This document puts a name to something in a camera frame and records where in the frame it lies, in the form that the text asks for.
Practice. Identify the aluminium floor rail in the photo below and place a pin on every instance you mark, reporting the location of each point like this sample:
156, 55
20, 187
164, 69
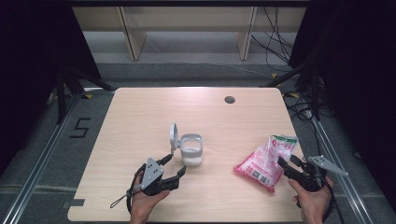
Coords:
345, 193
37, 168

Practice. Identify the person's right hand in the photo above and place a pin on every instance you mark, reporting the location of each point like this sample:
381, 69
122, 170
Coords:
313, 202

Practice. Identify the person's left hand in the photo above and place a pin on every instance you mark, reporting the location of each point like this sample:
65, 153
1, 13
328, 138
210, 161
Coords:
143, 205

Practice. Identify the light wooden shelf unit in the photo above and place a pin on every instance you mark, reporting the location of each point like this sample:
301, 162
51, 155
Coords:
186, 18

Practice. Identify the pink and white packet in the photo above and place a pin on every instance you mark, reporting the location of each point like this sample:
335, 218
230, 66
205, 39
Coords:
264, 161

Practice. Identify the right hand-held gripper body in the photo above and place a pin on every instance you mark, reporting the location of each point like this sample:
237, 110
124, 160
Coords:
322, 162

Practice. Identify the black metal stand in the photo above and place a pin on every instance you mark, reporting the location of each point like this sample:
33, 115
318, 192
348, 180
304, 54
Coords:
61, 93
315, 93

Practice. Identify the dark curtain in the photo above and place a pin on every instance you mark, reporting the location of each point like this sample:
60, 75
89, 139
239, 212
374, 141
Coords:
358, 77
28, 62

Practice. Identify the grey round table grommet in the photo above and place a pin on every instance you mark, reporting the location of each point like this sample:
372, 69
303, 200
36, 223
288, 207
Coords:
229, 100

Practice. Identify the black tape strip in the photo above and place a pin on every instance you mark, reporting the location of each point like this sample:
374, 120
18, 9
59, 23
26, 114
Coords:
77, 202

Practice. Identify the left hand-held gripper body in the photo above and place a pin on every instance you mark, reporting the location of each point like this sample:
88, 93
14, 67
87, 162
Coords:
152, 172

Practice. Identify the clear jar with grey lid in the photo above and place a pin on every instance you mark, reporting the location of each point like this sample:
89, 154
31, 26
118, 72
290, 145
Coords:
191, 149

